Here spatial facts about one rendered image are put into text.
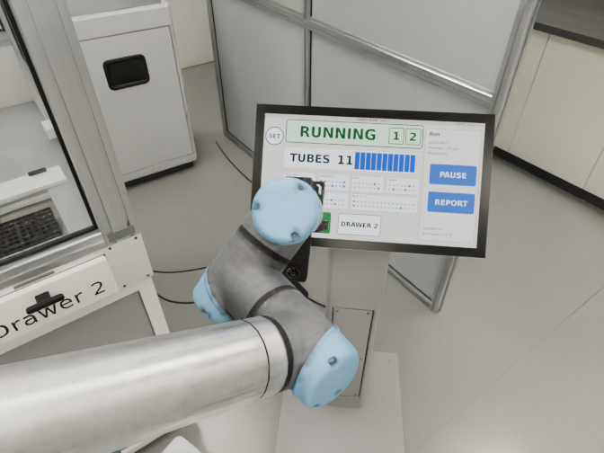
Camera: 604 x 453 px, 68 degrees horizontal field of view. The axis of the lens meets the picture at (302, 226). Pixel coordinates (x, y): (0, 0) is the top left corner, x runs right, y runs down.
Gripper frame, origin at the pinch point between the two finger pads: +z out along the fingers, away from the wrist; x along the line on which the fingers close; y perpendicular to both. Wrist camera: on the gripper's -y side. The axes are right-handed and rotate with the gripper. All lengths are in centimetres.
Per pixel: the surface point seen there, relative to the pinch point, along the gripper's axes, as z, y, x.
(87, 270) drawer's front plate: 11, -14, 49
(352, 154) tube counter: 14.8, 15.8, -8.4
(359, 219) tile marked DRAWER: 14.7, 1.6, -10.7
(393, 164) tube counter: 14.8, 13.9, -17.3
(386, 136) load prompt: 14.8, 20.1, -15.6
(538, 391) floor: 97, -62, -90
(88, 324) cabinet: 23, -29, 54
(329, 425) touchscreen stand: 77, -74, -8
